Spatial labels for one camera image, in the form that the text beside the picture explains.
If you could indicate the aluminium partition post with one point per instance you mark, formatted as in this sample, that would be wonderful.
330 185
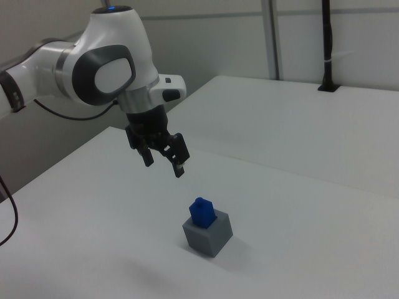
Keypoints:
275 37

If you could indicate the grey hollow cuboid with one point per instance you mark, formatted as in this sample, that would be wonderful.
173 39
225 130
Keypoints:
215 240

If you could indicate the black pole with clamp base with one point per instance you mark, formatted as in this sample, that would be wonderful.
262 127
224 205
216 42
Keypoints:
326 46

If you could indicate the blue block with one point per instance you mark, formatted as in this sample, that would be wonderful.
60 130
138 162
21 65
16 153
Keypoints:
202 215

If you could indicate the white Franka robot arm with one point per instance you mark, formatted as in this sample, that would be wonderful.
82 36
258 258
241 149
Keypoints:
118 34

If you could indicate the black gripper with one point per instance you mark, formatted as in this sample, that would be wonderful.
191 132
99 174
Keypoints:
148 127

